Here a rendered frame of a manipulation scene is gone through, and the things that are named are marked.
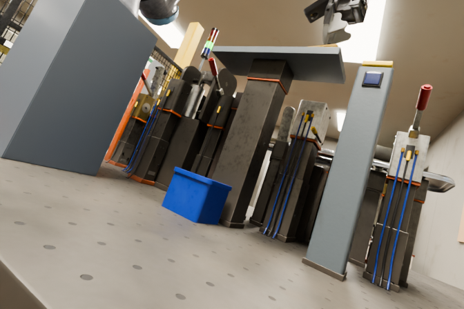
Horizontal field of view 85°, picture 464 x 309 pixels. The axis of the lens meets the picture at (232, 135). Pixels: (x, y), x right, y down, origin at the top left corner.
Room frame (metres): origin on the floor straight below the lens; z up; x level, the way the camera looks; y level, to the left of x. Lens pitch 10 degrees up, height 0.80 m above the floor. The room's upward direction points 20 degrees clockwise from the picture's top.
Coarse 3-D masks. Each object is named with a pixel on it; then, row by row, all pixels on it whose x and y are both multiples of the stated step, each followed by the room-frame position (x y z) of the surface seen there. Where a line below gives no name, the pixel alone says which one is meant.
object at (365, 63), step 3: (363, 63) 0.52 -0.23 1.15; (366, 63) 0.52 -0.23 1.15; (369, 63) 0.52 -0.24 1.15; (372, 63) 0.51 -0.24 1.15; (375, 63) 0.51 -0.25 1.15; (378, 63) 0.51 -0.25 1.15; (381, 63) 0.50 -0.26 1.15; (384, 63) 0.50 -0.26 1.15; (387, 63) 0.50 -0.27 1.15; (390, 63) 0.49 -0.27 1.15; (366, 66) 0.53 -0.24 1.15; (369, 66) 0.52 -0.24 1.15; (372, 66) 0.52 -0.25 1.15; (375, 66) 0.51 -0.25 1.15; (378, 66) 0.51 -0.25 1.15; (381, 66) 0.51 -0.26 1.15; (384, 66) 0.50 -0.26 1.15; (387, 66) 0.50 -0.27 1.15; (390, 66) 0.50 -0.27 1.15
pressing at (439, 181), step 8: (320, 152) 0.85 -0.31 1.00; (328, 152) 0.79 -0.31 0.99; (320, 160) 0.97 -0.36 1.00; (328, 160) 0.92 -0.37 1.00; (384, 168) 0.76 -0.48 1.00; (424, 176) 0.65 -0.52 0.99; (432, 176) 0.65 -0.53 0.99; (440, 176) 0.64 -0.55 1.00; (432, 184) 0.74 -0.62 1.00; (440, 184) 0.71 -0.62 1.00; (448, 184) 0.67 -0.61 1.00; (440, 192) 0.76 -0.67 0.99
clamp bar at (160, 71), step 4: (156, 68) 1.18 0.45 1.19; (160, 68) 1.18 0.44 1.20; (164, 68) 1.20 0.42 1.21; (156, 72) 1.20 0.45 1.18; (160, 72) 1.18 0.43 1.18; (164, 72) 1.22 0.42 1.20; (156, 76) 1.19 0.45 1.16; (160, 76) 1.19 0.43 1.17; (156, 80) 1.19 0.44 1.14; (160, 80) 1.20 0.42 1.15; (152, 84) 1.21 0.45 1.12; (156, 84) 1.19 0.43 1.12; (152, 88) 1.20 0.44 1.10; (156, 88) 1.20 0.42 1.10; (156, 92) 1.21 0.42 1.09; (152, 96) 1.20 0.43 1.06
